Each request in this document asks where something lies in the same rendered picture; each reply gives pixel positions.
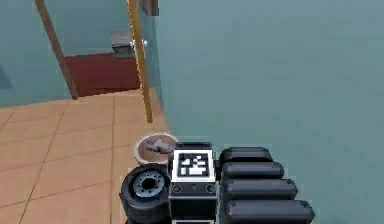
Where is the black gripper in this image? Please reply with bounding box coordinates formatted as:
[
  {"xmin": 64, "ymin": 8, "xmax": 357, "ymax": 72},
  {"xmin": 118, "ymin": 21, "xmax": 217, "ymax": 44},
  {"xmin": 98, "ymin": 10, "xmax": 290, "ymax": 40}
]
[{"xmin": 119, "ymin": 163, "xmax": 173, "ymax": 224}]

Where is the white round bin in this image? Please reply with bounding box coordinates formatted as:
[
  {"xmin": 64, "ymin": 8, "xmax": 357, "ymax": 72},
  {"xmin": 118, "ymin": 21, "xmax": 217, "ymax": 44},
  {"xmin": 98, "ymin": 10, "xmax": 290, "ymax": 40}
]
[{"xmin": 134, "ymin": 132, "xmax": 180, "ymax": 166}]

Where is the yellow wooden room door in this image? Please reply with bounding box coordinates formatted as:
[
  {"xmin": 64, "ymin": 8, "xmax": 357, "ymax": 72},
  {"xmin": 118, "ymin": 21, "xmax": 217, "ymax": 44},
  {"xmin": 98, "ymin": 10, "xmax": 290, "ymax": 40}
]
[{"xmin": 126, "ymin": 0, "xmax": 160, "ymax": 124}]

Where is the grey box-shaped object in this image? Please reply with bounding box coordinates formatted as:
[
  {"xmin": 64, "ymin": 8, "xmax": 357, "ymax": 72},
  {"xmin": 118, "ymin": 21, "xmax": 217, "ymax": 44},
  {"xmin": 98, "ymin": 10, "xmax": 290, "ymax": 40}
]
[{"xmin": 110, "ymin": 30, "xmax": 136, "ymax": 59}]

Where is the silver door handle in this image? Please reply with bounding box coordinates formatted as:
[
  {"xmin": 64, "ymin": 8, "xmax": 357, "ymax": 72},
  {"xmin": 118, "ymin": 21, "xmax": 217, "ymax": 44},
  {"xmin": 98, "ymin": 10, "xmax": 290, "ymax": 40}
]
[{"xmin": 129, "ymin": 38, "xmax": 148, "ymax": 50}]

